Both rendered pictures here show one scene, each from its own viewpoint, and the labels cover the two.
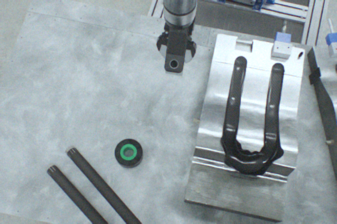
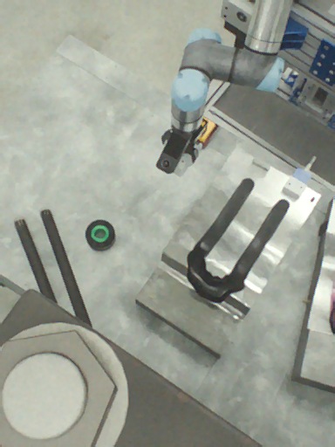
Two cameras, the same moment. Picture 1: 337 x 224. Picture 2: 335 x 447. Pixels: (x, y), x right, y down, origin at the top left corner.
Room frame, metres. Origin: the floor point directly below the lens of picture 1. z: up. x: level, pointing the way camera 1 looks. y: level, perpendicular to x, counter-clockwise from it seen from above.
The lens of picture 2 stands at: (-0.16, -0.21, 2.53)
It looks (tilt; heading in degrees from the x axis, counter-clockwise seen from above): 71 degrees down; 19
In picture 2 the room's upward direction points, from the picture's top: 4 degrees clockwise
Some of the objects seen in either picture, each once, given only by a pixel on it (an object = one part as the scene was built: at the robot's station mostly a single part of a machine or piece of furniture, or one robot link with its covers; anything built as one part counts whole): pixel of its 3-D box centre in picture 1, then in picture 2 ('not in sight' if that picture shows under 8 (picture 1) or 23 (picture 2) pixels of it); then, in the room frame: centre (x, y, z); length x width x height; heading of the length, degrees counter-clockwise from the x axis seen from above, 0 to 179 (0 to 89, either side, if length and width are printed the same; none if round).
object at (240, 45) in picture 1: (243, 47); (257, 170); (0.58, -0.22, 0.87); 0.05 x 0.05 x 0.04; 79
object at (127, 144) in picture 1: (129, 153); (100, 235); (0.26, 0.12, 0.82); 0.08 x 0.08 x 0.04
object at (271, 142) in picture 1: (255, 111); (237, 238); (0.36, -0.23, 0.92); 0.35 x 0.16 x 0.09; 169
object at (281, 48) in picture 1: (282, 38); (302, 175); (0.61, -0.33, 0.89); 0.13 x 0.05 x 0.05; 169
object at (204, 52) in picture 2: not in sight; (207, 58); (0.62, -0.02, 1.25); 0.11 x 0.11 x 0.08; 7
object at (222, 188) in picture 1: (247, 121); (229, 246); (0.35, -0.22, 0.87); 0.50 x 0.26 x 0.14; 169
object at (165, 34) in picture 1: (179, 23); (187, 127); (0.53, -0.02, 1.09); 0.09 x 0.08 x 0.12; 169
